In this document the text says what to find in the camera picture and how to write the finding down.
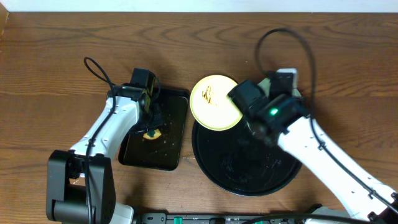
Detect yellow green sponge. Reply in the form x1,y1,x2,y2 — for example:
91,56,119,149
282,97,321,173
143,129,162,140

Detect yellow plate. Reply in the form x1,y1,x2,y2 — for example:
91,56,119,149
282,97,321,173
190,75,243,131

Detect light blue plate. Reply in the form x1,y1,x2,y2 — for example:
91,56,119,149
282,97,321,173
257,78,302,98

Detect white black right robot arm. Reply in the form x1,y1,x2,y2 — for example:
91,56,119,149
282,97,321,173
243,95,397,223

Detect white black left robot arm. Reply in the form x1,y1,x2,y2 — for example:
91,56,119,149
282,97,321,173
46,83,161,223

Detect black rectangular tray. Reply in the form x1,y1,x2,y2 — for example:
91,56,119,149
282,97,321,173
118,88,189,170

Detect black round tray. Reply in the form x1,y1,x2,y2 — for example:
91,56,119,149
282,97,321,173
192,120,302,197

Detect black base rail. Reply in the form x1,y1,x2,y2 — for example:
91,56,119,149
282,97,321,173
132,213,341,224

